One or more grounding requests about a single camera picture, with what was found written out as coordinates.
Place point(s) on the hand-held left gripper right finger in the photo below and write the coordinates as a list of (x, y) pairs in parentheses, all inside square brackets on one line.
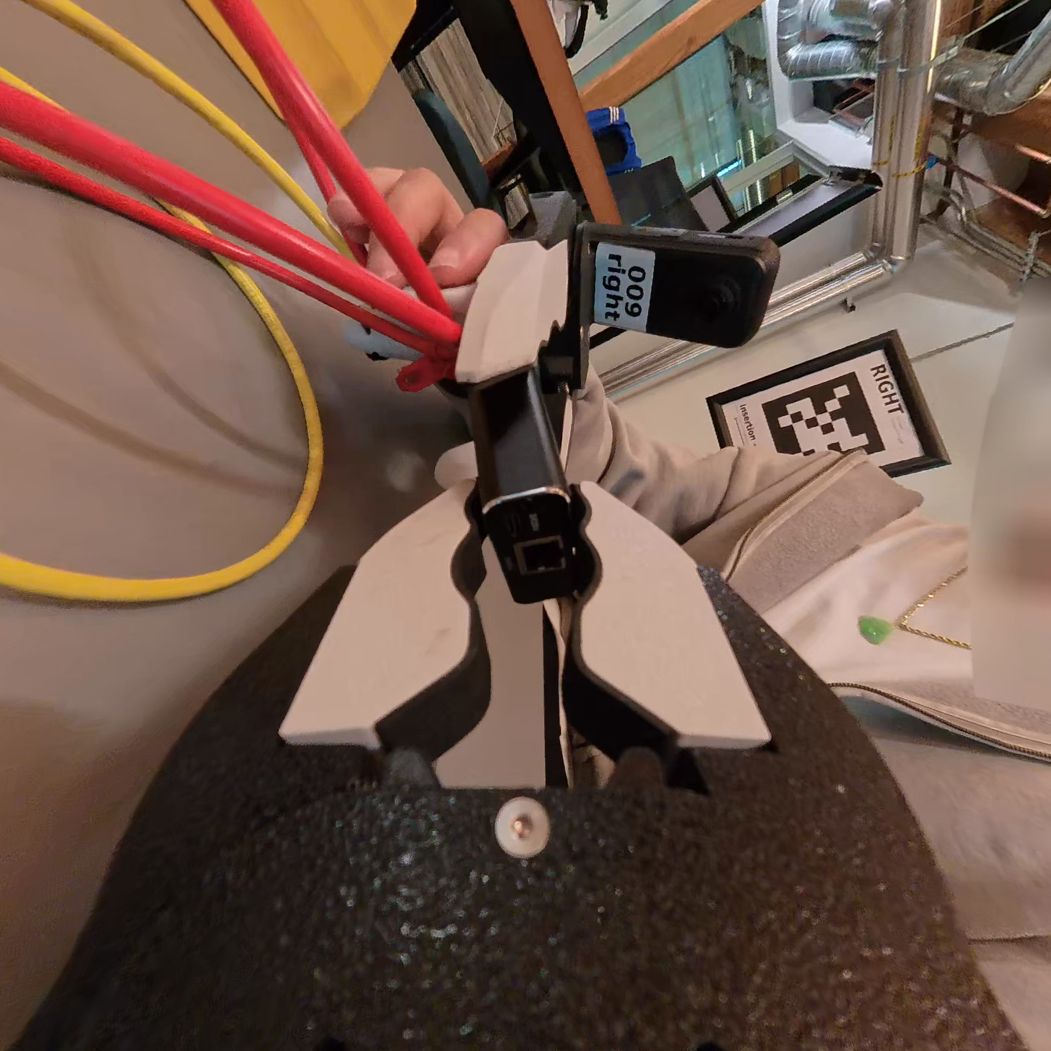
[(665, 641)]

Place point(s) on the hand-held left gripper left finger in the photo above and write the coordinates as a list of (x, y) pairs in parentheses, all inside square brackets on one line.
[(386, 641)]

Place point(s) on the yellow plastic bin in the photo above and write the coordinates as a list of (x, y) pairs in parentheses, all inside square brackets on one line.
[(329, 41)]

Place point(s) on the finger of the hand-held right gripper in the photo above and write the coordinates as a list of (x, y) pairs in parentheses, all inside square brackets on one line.
[(501, 312)]

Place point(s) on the black framed marker sign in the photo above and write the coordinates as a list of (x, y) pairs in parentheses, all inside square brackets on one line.
[(830, 411)]

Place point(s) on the person's right forearm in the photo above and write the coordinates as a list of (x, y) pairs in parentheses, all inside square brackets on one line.
[(706, 493)]

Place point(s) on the black ethernet splitter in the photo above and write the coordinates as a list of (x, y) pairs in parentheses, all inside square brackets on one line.
[(523, 444)]

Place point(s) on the person's right hand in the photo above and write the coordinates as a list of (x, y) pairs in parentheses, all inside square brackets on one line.
[(419, 222)]

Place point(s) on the silver ventilation duct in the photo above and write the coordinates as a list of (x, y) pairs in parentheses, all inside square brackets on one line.
[(904, 132)]

